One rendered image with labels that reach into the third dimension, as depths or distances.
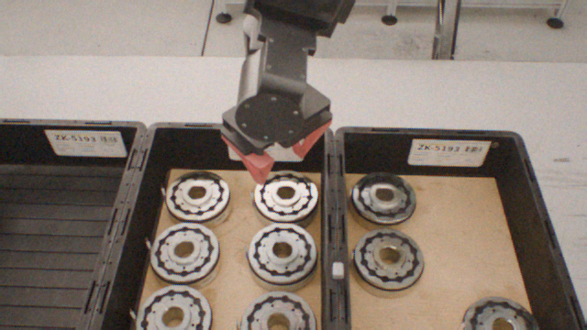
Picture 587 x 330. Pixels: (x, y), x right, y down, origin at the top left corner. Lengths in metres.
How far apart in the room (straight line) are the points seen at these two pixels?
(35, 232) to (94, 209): 0.10
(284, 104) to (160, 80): 0.93
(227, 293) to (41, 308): 0.27
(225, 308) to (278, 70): 0.45
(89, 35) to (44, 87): 1.45
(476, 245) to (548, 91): 0.62
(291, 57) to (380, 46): 2.20
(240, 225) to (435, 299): 0.32
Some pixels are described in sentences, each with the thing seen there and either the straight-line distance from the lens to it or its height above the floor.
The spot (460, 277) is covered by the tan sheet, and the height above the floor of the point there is 0.83.
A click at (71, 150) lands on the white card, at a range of 0.98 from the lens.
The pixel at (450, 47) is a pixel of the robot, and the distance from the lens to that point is 1.57.
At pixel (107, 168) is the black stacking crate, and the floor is 0.83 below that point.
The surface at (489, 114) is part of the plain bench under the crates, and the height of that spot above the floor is 0.70.
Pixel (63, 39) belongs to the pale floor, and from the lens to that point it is 2.86.
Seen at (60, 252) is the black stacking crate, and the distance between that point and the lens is 0.90.
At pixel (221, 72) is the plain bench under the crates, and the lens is 1.34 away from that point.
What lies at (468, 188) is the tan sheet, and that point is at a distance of 0.95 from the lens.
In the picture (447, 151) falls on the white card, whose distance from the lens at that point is 0.91.
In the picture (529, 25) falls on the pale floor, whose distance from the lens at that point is 2.99.
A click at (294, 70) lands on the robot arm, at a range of 0.43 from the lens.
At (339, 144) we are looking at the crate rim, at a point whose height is 0.93.
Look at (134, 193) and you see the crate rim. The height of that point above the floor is 0.93.
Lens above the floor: 1.54
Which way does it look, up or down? 50 degrees down
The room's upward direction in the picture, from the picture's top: straight up
